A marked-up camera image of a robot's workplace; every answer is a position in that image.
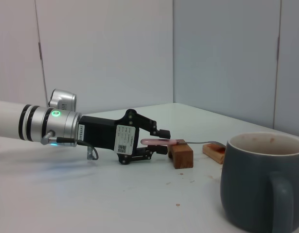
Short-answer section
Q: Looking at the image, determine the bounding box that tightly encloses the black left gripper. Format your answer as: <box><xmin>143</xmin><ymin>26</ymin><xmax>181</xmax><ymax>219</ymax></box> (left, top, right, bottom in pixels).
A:
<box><xmin>77</xmin><ymin>108</ymin><xmax>171</xmax><ymax>166</ymax></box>

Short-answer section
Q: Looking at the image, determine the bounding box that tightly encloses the pink handled metal spoon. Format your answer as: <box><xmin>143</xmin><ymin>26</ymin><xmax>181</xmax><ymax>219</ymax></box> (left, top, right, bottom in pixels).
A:
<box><xmin>141</xmin><ymin>137</ymin><xmax>227</xmax><ymax>148</ymax></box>

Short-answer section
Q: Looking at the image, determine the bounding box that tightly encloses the grey ceramic cup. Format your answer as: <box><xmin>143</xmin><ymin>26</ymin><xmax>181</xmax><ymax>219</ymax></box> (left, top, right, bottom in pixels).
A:
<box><xmin>220</xmin><ymin>132</ymin><xmax>299</xmax><ymax>233</ymax></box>

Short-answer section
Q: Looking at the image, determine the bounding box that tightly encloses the dark brown arched wooden block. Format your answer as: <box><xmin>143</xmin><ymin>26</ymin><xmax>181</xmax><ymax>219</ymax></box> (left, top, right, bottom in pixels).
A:
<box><xmin>168</xmin><ymin>139</ymin><xmax>194</xmax><ymax>169</ymax></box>

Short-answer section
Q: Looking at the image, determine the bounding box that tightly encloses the light wooden block red stain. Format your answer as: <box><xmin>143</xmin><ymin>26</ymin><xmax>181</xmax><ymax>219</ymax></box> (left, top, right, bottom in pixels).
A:
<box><xmin>202</xmin><ymin>143</ymin><xmax>227</xmax><ymax>165</ymax></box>

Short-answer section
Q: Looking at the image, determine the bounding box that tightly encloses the left gripper cable with plug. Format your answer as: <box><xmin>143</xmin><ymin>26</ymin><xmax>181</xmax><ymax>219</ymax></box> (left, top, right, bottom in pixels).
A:
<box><xmin>41</xmin><ymin>130</ymin><xmax>99</xmax><ymax>161</ymax></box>

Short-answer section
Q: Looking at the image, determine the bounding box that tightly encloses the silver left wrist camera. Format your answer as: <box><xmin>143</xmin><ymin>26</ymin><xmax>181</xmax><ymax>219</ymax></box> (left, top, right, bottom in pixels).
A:
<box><xmin>47</xmin><ymin>89</ymin><xmax>78</xmax><ymax>113</ymax></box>

